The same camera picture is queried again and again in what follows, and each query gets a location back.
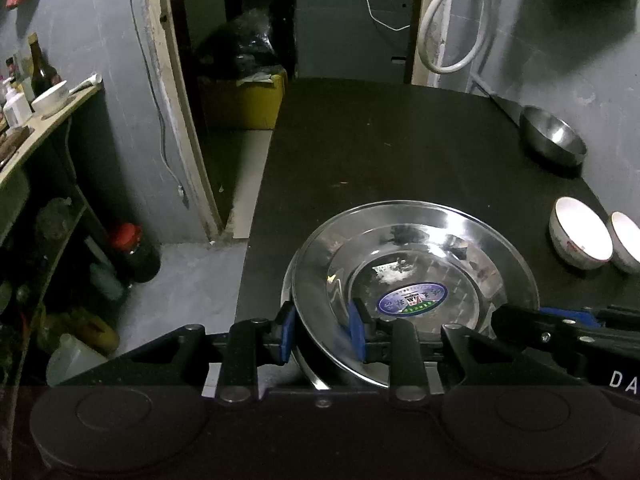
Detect dark glass bottle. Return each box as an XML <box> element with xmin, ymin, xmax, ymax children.
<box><xmin>27</xmin><ymin>32</ymin><xmax>58</xmax><ymax>98</ymax></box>

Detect wooden shelf unit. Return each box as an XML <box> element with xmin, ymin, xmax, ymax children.
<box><xmin>0</xmin><ymin>82</ymin><xmax>108</xmax><ymax>386</ymax></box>

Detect thin wall cable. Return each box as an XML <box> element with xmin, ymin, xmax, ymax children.
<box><xmin>127</xmin><ymin>0</ymin><xmax>190</xmax><ymax>208</ymax></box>

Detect wooden door frame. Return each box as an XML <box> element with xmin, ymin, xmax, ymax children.
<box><xmin>142</xmin><ymin>0</ymin><xmax>226</xmax><ymax>241</ymax></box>

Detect steel plate with oval sticker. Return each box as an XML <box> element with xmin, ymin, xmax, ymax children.
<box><xmin>292</xmin><ymin>204</ymin><xmax>541</xmax><ymax>391</ymax></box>

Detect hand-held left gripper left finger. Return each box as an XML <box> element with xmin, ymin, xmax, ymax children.
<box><xmin>55</xmin><ymin>304</ymin><xmax>298</xmax><ymax>406</ymax></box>

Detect yellow plastic jug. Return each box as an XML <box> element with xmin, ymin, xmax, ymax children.
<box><xmin>45</xmin><ymin>307</ymin><xmax>121</xmax><ymax>356</ymax></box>

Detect white tube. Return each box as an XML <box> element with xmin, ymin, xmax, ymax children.
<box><xmin>67</xmin><ymin>74</ymin><xmax>103</xmax><ymax>96</ymax></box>

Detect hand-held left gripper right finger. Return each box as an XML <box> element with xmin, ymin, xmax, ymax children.
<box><xmin>348</xmin><ymin>299</ymin><xmax>596</xmax><ymax>406</ymax></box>

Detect black plastic bag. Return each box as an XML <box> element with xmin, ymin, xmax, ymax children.
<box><xmin>197</xmin><ymin>10</ymin><xmax>281</xmax><ymax>81</ymax></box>

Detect white bowl with dark rim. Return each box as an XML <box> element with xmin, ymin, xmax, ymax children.
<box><xmin>31</xmin><ymin>80</ymin><xmax>69</xmax><ymax>116</ymax></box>

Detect thin white cable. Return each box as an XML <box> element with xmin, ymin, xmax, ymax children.
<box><xmin>365</xmin><ymin>0</ymin><xmax>413</xmax><ymax>32</ymax></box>

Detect white plastic jug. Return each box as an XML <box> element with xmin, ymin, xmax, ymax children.
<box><xmin>46</xmin><ymin>332</ymin><xmax>108</xmax><ymax>387</ymax></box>

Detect white plastic bottle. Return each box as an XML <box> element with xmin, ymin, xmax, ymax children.
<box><xmin>2</xmin><ymin>87</ymin><xmax>33</xmax><ymax>128</ymax></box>

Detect red-capped dark jar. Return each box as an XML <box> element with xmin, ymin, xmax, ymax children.
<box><xmin>109</xmin><ymin>222</ymin><xmax>162</xmax><ymax>285</ymax></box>

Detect steel bowl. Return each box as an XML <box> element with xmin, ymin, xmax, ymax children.
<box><xmin>518</xmin><ymin>105</ymin><xmax>588</xmax><ymax>167</ymax></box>

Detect white hose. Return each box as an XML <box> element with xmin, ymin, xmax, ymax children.
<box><xmin>419</xmin><ymin>0</ymin><xmax>493</xmax><ymax>75</ymax></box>

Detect white ceramic bowl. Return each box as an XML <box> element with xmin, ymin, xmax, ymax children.
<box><xmin>548</xmin><ymin>196</ymin><xmax>614</xmax><ymax>271</ymax></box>
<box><xmin>607</xmin><ymin>211</ymin><xmax>640</xmax><ymax>275</ymax></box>

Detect grey cabinet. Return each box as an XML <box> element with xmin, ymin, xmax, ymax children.
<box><xmin>294</xmin><ymin>0</ymin><xmax>416</xmax><ymax>83</ymax></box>

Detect yellow box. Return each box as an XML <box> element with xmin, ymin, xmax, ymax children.
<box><xmin>200</xmin><ymin>71</ymin><xmax>288</xmax><ymax>131</ymax></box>

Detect plain steel plate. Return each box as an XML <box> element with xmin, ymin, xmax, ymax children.
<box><xmin>280</xmin><ymin>200</ymin><xmax>501</xmax><ymax>392</ymax></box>

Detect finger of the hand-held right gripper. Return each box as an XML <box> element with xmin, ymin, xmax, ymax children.
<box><xmin>542</xmin><ymin>305</ymin><xmax>640</xmax><ymax>333</ymax></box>
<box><xmin>491</xmin><ymin>304</ymin><xmax>617</xmax><ymax>377</ymax></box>

